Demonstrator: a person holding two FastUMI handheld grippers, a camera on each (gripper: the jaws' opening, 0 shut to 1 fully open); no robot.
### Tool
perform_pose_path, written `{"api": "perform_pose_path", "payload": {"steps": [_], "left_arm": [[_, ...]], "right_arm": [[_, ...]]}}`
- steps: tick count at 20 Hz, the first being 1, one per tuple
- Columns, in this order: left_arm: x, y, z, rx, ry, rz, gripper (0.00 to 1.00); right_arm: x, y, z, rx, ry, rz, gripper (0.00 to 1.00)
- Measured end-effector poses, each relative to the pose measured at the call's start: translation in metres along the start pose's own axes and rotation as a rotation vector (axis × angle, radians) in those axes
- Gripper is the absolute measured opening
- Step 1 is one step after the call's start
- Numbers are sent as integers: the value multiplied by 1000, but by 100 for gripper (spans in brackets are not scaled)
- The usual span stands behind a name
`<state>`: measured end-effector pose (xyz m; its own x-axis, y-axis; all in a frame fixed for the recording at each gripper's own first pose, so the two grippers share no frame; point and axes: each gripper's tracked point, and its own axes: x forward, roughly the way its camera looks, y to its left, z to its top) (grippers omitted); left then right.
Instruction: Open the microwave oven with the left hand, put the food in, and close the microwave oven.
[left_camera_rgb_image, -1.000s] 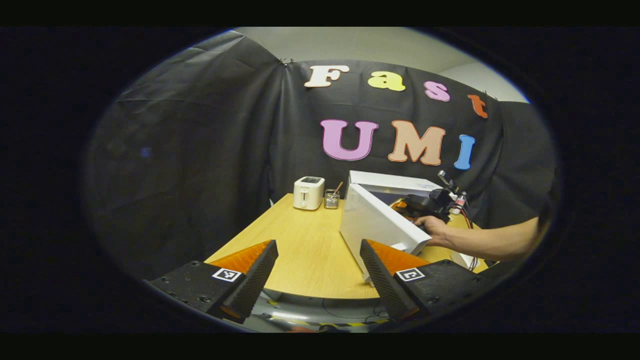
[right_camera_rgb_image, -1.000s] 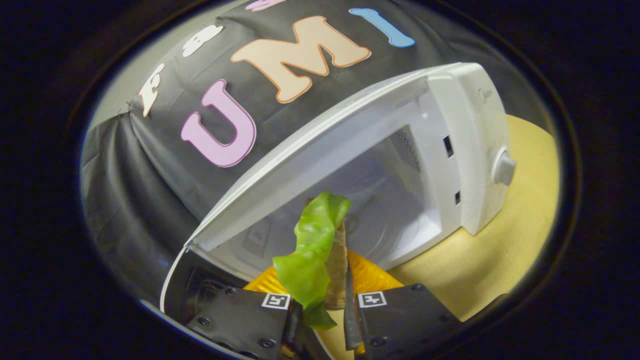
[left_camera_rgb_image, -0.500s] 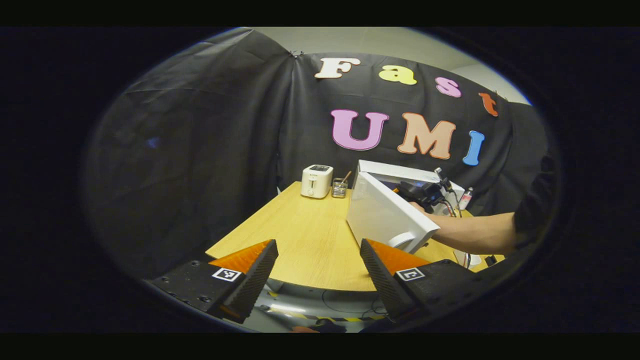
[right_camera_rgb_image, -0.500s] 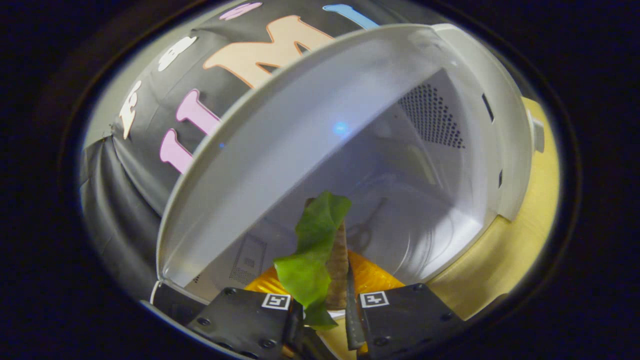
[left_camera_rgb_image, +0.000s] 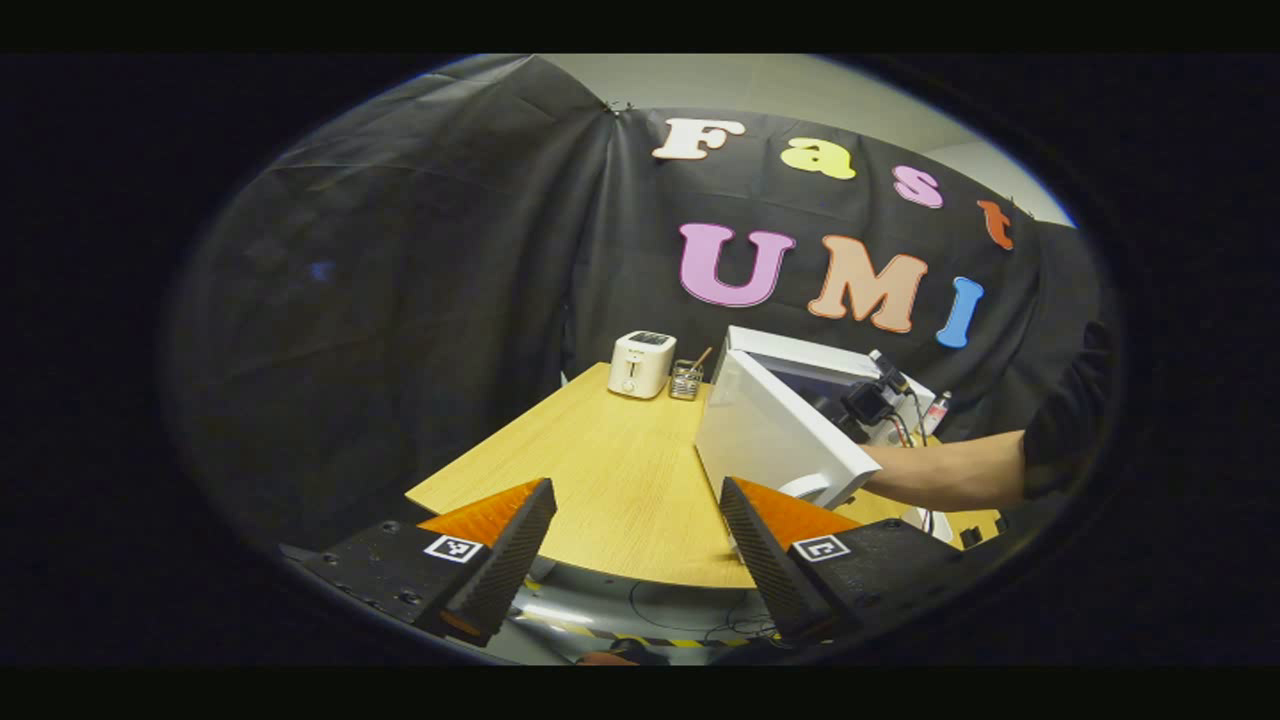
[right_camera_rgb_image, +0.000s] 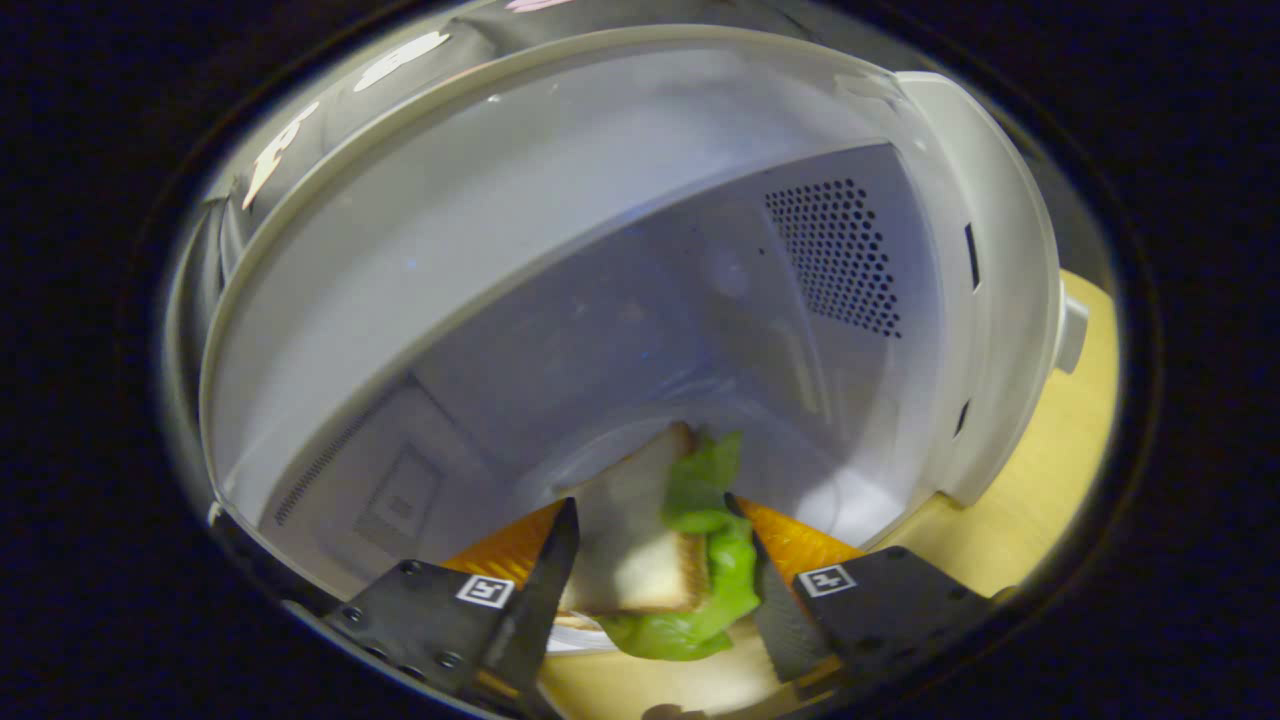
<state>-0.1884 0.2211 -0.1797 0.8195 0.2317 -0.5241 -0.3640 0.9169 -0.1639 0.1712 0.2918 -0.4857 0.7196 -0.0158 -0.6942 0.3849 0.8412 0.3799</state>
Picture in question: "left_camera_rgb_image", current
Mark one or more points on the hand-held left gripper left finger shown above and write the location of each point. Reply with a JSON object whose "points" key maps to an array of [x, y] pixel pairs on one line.
{"points": [[505, 570]]}

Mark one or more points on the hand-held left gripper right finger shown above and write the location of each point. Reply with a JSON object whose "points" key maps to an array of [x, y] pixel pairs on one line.
{"points": [[765, 560]]}

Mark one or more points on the white microwave oven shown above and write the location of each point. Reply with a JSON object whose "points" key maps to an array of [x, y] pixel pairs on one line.
{"points": [[760, 430]]}

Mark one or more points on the small red label bottle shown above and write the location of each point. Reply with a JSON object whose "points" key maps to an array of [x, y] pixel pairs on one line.
{"points": [[936, 412]]}

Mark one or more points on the wooden stick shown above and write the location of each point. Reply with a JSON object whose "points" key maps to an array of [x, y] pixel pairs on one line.
{"points": [[703, 357]]}

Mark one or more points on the glass utensil holder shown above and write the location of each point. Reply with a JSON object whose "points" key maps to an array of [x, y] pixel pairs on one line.
{"points": [[685, 384]]}

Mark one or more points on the white toaster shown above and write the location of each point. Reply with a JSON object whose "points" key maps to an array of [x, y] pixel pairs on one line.
{"points": [[640, 370]]}

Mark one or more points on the black backdrop cloth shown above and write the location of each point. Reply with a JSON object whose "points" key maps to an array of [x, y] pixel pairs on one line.
{"points": [[400, 300]]}

